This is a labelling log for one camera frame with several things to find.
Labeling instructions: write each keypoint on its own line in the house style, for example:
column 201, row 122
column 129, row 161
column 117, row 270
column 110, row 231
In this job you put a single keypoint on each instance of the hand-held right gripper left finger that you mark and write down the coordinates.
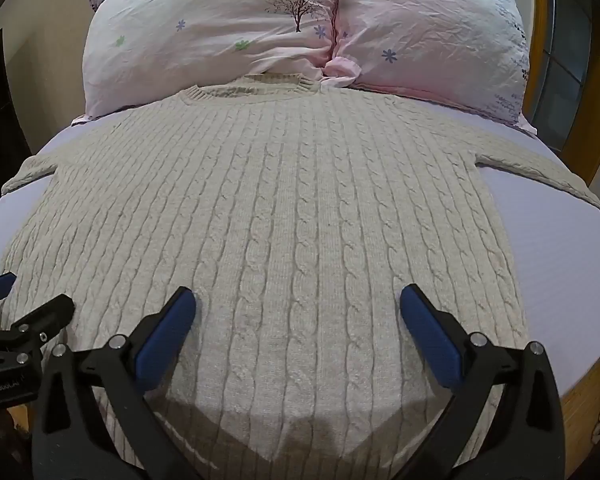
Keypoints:
column 166, row 336

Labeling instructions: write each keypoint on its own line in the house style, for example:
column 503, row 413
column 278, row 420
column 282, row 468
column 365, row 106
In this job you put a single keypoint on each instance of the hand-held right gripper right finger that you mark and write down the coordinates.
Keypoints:
column 430, row 335

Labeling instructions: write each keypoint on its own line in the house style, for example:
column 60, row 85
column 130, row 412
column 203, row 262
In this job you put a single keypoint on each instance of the pink floral pillow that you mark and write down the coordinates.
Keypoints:
column 200, row 25
column 430, row 35

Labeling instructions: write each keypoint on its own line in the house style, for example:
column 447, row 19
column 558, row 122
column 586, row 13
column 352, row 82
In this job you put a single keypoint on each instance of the window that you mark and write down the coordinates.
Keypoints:
column 567, row 55

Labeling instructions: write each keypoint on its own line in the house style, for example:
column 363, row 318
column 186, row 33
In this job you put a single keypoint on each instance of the wooden bed frame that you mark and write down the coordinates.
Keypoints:
column 570, row 110

